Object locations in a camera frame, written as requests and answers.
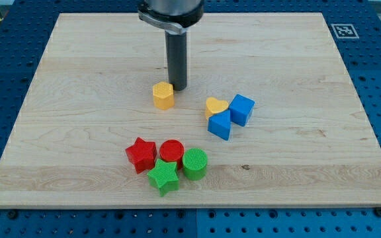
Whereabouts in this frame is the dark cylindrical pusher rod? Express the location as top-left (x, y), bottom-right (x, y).
top-left (165, 31), bottom-right (187, 91)

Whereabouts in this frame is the yellow hexagon block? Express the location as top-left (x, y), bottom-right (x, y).
top-left (152, 81), bottom-right (175, 110)

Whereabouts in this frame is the yellow heart block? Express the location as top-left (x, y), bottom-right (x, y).
top-left (205, 97), bottom-right (229, 120)

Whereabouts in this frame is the blue triangle block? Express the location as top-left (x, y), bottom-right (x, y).
top-left (208, 110), bottom-right (231, 141)

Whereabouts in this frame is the blue cube block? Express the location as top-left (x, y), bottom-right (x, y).
top-left (229, 94), bottom-right (255, 127)

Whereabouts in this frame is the red cylinder block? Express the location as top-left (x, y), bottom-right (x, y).
top-left (159, 139), bottom-right (185, 170)

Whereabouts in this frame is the red star block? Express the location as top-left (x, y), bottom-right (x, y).
top-left (125, 138), bottom-right (157, 174)

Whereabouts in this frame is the green cylinder block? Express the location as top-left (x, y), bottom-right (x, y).
top-left (183, 148), bottom-right (208, 180)

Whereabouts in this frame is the wooden board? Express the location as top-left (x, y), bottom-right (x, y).
top-left (0, 13), bottom-right (381, 209)

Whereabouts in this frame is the green star block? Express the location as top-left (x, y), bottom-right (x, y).
top-left (147, 159), bottom-right (179, 197)

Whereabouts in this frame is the white fiducial marker tag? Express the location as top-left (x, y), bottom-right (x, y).
top-left (331, 23), bottom-right (359, 39)

